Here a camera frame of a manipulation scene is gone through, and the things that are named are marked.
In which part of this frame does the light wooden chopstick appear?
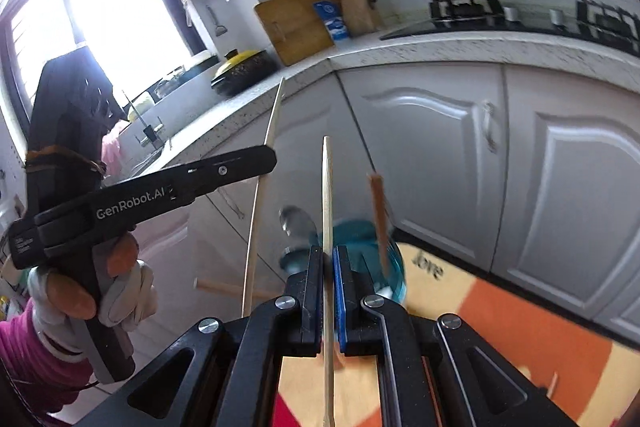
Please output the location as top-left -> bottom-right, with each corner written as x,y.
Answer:
242,78 -> 285,317
321,135 -> 335,427

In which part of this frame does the steel spoon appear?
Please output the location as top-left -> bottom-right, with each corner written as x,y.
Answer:
279,205 -> 319,249

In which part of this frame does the pink sleeve forearm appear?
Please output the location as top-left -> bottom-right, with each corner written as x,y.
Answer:
0,299 -> 93,426

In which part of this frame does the white gloved left hand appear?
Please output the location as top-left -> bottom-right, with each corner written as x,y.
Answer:
27,232 -> 158,350

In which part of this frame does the chrome sink faucet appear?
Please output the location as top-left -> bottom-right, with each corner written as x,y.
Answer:
124,91 -> 165,150

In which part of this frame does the dark brown wooden chopstick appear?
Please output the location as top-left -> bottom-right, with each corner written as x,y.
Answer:
193,277 -> 280,301

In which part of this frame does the orange yellow patterned mat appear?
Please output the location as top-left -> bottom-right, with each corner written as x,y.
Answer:
269,241 -> 640,427

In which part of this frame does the teal rim floral utensil cup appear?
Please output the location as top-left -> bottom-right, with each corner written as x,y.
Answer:
278,218 -> 409,308

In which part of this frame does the yellow lid black pot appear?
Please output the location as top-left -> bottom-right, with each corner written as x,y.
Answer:
210,49 -> 279,98

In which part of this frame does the wooden cutting board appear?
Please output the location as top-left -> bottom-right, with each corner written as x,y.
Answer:
254,0 -> 341,66

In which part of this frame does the grey cabinet door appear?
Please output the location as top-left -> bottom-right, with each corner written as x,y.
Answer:
338,63 -> 506,270

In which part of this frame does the blue white carton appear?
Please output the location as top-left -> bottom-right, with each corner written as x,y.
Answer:
314,0 -> 350,43

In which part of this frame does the wooden knife block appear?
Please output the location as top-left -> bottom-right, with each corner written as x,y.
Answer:
341,0 -> 383,37

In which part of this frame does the black gas stove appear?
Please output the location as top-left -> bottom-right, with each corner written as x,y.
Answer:
382,0 -> 639,56

